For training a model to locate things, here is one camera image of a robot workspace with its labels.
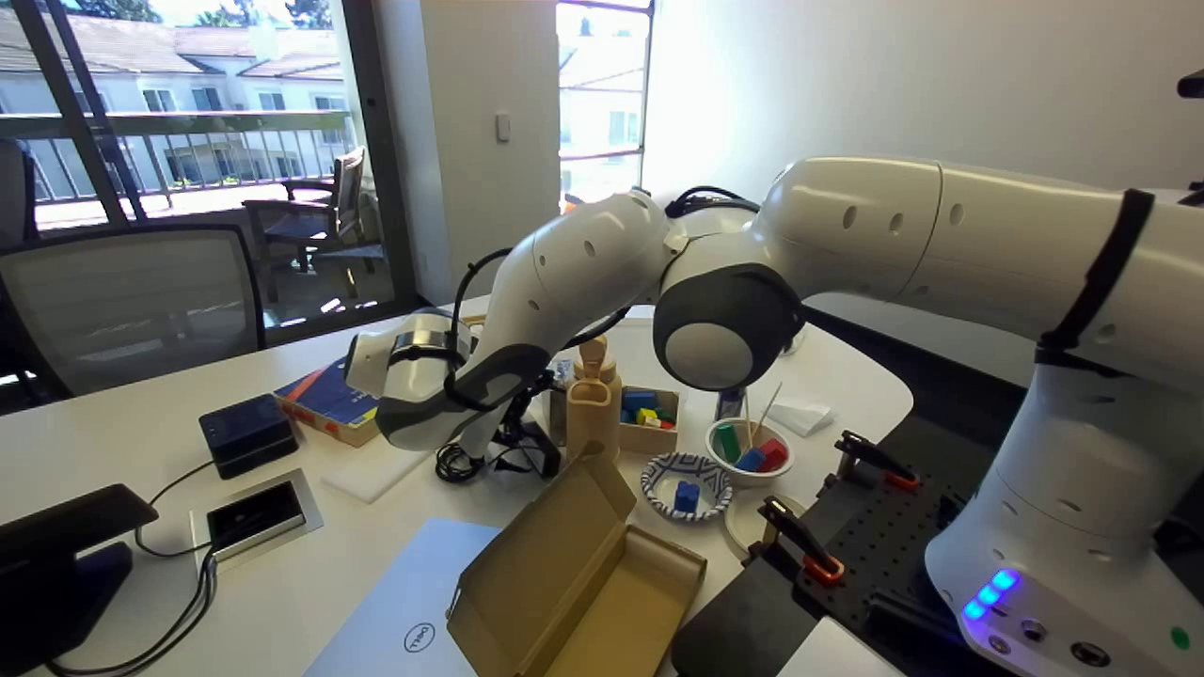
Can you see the beige water bottle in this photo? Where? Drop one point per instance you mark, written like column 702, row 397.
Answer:
column 593, row 420

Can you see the white flat board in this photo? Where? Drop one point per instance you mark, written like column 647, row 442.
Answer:
column 368, row 476

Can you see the balcony railing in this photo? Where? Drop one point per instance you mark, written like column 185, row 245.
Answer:
column 189, row 124

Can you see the black monitor device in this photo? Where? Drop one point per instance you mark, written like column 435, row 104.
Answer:
column 56, row 565

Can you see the blue knobbly toy block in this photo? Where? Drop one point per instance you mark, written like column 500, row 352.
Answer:
column 687, row 499

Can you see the thin wooden stick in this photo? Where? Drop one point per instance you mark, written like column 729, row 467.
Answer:
column 765, row 410

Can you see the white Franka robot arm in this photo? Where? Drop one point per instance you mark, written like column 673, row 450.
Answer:
column 1002, row 250

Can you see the dark patio chair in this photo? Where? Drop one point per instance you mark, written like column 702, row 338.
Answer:
column 321, row 213

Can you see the grey mesh office chair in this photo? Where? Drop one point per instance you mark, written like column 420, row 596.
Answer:
column 125, row 306

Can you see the white tissue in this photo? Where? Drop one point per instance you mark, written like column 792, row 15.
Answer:
column 797, row 415

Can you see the white light switch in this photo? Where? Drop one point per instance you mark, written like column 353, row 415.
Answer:
column 500, row 124

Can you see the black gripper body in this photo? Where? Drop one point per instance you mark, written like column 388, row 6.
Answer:
column 517, row 391

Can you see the blue rectangular block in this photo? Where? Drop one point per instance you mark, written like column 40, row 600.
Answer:
column 751, row 461

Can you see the plain white plate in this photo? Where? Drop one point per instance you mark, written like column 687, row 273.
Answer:
column 741, row 520

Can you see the blue white patterned plate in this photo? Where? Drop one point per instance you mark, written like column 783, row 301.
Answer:
column 664, row 495

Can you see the flat black box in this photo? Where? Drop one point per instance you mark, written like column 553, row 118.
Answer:
column 245, row 432

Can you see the white bowl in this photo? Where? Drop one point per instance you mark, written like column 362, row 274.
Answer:
column 737, row 476

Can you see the green block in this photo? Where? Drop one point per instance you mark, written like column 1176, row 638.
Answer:
column 722, row 442

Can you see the silver Dell laptop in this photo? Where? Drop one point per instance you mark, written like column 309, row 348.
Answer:
column 388, row 614

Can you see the smooth black board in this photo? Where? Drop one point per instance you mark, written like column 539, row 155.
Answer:
column 737, row 624

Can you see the black pegboard base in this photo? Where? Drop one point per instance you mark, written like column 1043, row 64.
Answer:
column 889, row 538

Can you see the wooden shape sorter cube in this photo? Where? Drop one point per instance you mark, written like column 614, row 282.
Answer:
column 442, row 329

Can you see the black smartphone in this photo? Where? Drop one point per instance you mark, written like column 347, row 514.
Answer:
column 255, row 514

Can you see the blue book with yellow edge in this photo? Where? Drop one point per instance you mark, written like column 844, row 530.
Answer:
column 328, row 398

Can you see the open brown cardboard box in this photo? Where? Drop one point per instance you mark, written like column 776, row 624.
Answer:
column 566, row 589

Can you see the red block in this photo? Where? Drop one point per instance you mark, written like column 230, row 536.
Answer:
column 773, row 454

